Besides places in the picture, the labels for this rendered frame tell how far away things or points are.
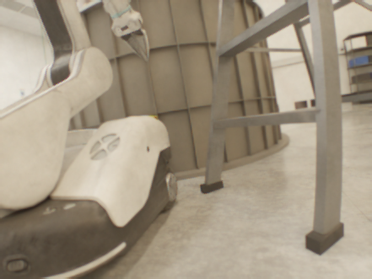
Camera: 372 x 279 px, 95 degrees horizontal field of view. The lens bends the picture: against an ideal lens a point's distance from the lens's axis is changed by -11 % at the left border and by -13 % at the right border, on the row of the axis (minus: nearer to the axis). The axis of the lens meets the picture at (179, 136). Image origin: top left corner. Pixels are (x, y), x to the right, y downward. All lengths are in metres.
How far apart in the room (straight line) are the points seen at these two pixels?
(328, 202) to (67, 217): 0.53
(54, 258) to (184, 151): 0.91
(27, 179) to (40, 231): 0.11
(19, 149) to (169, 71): 0.92
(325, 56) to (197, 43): 0.85
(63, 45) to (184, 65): 0.68
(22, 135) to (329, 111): 0.65
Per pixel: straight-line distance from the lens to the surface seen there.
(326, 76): 0.54
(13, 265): 0.46
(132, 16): 0.71
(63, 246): 0.42
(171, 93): 1.17
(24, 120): 0.49
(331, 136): 0.52
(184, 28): 1.30
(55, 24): 0.82
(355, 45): 6.90
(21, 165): 0.47
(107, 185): 0.43
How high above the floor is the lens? 0.33
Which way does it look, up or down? 5 degrees down
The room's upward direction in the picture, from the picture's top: 10 degrees counter-clockwise
